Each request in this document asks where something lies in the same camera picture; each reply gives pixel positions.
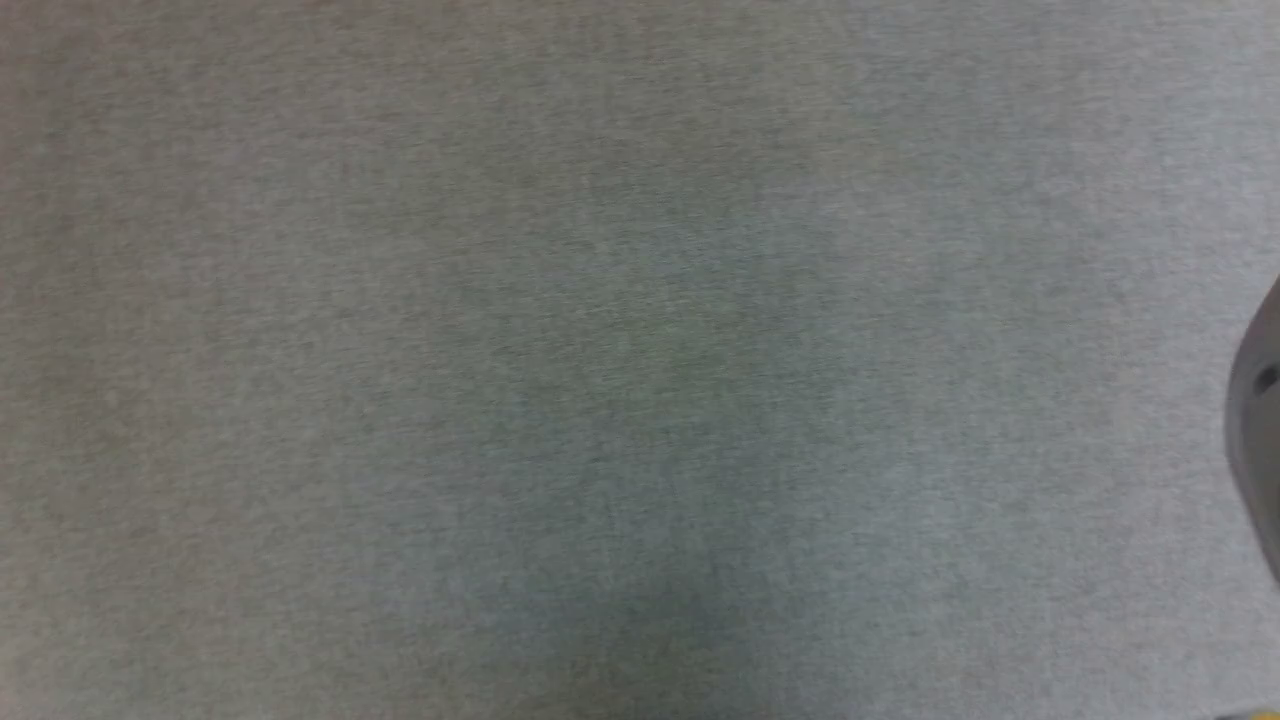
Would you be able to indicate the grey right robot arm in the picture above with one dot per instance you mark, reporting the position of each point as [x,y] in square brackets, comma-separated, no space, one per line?
[1258,430]

